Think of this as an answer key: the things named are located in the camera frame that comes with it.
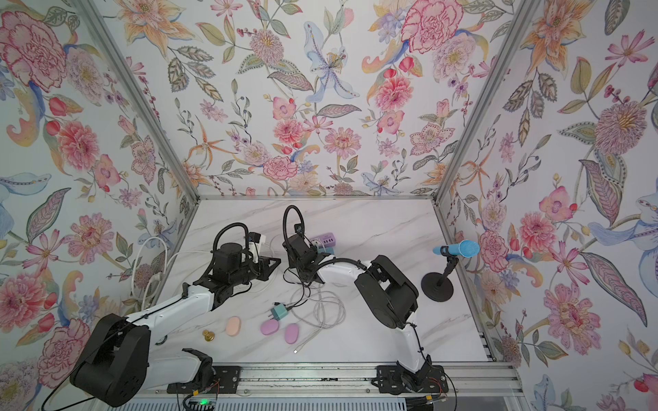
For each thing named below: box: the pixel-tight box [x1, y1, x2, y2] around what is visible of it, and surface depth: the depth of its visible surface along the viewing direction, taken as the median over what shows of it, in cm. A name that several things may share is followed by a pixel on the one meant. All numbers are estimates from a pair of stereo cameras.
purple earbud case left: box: [260, 319, 280, 336], surface depth 85 cm
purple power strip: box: [309, 232, 337, 248], surface depth 106 cm
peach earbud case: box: [226, 315, 242, 337], surface depth 85 cm
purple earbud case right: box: [284, 322, 300, 345], surface depth 85 cm
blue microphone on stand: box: [420, 239, 480, 303], surface depth 82 cm
